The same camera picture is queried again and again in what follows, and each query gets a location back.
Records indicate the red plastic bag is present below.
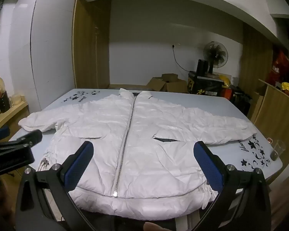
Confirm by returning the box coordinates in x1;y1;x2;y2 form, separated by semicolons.
266;50;289;85

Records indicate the clear plastic jar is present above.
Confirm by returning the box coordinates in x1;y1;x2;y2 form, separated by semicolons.
11;94;23;106

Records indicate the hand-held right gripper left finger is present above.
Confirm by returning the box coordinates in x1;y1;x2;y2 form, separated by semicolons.
14;141;94;231

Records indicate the black upright box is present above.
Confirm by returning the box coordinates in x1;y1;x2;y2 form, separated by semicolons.
197;59;209;74

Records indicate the person's right hand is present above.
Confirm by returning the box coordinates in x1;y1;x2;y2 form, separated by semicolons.
144;222;174;231

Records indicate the orange red container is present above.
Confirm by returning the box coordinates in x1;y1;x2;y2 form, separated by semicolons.
222;87;234;101

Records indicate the wooden wardrobe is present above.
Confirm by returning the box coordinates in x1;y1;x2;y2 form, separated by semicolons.
73;0;112;90

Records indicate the black standing fan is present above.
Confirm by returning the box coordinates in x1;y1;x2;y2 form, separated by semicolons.
202;41;228;74

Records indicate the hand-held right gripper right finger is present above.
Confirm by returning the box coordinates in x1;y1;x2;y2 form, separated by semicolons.
193;141;271;231

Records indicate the wooden side cabinet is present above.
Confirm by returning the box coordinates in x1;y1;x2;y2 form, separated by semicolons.
250;78;289;171

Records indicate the black power cable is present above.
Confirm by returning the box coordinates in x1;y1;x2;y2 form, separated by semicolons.
171;44;199;73

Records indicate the yellow helmet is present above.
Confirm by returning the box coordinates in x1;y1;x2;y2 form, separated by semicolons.
219;74;232;87

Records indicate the wooden side shelf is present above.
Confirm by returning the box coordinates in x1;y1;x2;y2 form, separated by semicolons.
0;100;30;147

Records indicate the black bag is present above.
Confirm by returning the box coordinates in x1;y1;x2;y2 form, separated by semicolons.
231;85;253;117

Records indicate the black yellow delivery box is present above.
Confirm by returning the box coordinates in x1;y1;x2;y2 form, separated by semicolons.
188;71;223;96

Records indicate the open cardboard box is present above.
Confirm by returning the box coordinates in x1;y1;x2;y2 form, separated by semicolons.
146;76;168;92
161;73;189;93

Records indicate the clear glass cup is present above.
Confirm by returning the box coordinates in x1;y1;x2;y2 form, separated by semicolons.
270;140;286;161

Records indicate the white puffer jacket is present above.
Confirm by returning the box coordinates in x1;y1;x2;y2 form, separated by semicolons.
18;88;258;220

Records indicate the brown drink bottle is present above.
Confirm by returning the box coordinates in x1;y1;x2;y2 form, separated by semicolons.
0;73;10;113

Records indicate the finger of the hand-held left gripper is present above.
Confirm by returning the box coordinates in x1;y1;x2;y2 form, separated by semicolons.
0;130;43;150
0;126;10;143

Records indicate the wooden partition panel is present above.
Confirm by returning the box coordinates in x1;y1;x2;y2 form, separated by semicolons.
238;21;274;90

